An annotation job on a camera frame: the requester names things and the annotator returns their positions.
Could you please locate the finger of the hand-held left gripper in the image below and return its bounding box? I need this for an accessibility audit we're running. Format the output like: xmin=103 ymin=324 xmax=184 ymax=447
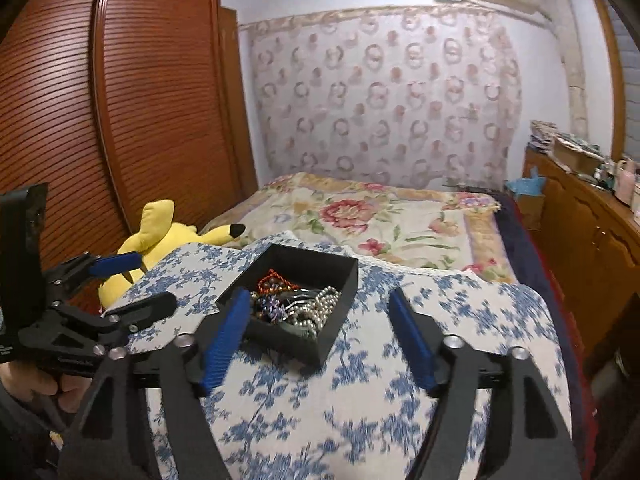
xmin=20 ymin=291 xmax=177 ymax=362
xmin=42 ymin=252 xmax=144 ymax=294

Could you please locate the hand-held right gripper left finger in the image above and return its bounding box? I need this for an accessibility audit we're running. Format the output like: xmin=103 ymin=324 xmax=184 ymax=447
xmin=60 ymin=287 xmax=252 ymax=480

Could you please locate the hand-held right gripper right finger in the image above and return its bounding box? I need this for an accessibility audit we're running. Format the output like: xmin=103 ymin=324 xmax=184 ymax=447
xmin=389 ymin=287 xmax=583 ymax=480

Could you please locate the purple beaded ornament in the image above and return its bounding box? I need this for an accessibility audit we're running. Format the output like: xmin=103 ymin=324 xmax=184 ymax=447
xmin=252 ymin=294 xmax=287 ymax=322

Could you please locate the black jewelry box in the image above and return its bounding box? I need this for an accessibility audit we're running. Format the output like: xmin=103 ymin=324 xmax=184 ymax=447
xmin=215 ymin=242 xmax=360 ymax=367

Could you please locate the red braided cord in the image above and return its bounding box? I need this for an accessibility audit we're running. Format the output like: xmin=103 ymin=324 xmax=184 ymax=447
xmin=257 ymin=269 xmax=301 ymax=293

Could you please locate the large white pearl necklace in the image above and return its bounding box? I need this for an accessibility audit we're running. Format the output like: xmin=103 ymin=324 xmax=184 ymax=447
xmin=286 ymin=285 xmax=344 ymax=339

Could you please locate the person's left forearm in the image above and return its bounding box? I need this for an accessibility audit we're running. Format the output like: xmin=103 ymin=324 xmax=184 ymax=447
xmin=0 ymin=380 xmax=68 ymax=480

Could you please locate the person's left hand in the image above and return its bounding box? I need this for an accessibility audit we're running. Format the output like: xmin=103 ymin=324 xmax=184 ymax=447
xmin=0 ymin=360 xmax=93 ymax=413

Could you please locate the yellow plush toy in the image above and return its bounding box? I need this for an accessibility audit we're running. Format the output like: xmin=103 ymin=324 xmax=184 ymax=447
xmin=97 ymin=199 xmax=247 ymax=311

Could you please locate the floral blanket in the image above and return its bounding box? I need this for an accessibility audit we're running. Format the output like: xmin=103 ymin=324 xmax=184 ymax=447
xmin=200 ymin=172 xmax=518 ymax=286

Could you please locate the dark blue bed sheet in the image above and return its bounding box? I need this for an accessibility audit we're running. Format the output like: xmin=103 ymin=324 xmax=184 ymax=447
xmin=492 ymin=192 xmax=598 ymax=461

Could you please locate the wooden louvered wardrobe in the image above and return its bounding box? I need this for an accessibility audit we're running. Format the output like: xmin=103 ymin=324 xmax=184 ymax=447
xmin=0 ymin=0 xmax=258 ymax=321

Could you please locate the light blue bag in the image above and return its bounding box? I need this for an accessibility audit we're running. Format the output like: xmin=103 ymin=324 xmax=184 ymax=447
xmin=505 ymin=167 xmax=548 ymax=231

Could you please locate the wooden cabinet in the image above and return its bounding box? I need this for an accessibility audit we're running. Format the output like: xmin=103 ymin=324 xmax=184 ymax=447
xmin=522 ymin=145 xmax=640 ymax=361

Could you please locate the stack of papers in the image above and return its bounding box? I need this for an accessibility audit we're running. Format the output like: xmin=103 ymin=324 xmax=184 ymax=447
xmin=529 ymin=120 xmax=556 ymax=153

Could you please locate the cardboard box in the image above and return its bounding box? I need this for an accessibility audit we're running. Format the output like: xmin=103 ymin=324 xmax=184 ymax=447
xmin=550 ymin=135 xmax=603 ymax=176

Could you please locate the pink container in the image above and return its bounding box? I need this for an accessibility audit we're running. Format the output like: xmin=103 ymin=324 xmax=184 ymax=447
xmin=614 ymin=157 xmax=640 ymax=208

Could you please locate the wrapped air conditioner pipe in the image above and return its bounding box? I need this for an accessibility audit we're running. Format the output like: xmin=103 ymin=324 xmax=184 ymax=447
xmin=532 ymin=0 xmax=588 ymax=136

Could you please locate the pink ring-patterned curtain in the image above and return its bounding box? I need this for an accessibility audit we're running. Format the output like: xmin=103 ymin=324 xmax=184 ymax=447
xmin=239 ymin=6 xmax=523 ymax=193

